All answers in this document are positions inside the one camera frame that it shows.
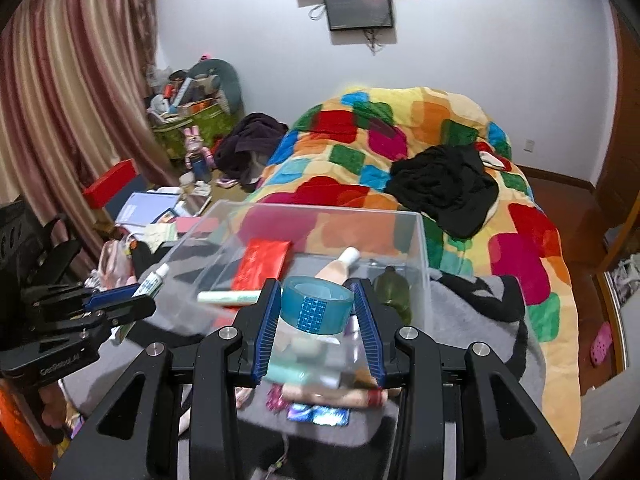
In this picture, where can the mint green tube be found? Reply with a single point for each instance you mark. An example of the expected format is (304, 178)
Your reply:
(301, 374)

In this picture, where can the white green tube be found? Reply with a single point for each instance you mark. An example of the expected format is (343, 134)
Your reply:
(149, 287)

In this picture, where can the dark purple clothing pile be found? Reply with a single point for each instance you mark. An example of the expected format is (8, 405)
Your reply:
(244, 153)

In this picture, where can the pink striped curtain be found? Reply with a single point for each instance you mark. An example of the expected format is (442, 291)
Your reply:
(74, 78)

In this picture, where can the pink bunny toy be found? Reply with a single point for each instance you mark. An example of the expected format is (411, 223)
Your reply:
(199, 159)

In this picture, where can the blue Max box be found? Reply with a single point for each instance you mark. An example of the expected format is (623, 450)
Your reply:
(319, 415)

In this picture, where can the dark green bottle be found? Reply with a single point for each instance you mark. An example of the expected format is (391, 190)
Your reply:
(393, 289)

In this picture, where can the pink slipper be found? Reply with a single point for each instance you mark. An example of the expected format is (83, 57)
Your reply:
(601, 344)

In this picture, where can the beige sachet tube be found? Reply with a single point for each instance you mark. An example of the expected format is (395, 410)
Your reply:
(337, 271)

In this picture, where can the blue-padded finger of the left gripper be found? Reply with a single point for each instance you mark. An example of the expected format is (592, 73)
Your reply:
(101, 300)

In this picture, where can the beige tube red cap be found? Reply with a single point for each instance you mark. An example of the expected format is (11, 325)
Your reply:
(335, 398)

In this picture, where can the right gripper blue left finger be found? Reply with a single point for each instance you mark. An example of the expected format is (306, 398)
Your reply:
(264, 331)

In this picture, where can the clear plastic storage box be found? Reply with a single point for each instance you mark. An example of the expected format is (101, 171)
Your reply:
(207, 256)

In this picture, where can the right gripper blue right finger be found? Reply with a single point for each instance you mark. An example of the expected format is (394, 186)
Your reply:
(365, 305)

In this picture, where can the pink glitter hair clip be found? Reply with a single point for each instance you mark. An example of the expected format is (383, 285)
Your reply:
(276, 402)

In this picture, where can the blue white booklet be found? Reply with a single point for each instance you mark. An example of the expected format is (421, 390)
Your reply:
(142, 209)

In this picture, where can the green cluttered storage basket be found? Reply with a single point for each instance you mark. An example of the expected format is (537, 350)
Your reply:
(205, 100)

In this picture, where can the white cream tube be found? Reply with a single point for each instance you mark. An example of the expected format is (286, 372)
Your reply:
(228, 298)

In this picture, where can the colourful patchwork quilt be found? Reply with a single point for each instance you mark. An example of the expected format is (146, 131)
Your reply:
(339, 153)

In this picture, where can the black clothing pile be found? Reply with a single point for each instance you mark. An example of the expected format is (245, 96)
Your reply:
(447, 183)

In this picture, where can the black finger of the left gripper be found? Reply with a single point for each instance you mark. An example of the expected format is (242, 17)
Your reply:
(132, 309)

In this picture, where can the red flat box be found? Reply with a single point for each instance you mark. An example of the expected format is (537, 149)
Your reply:
(104, 188)

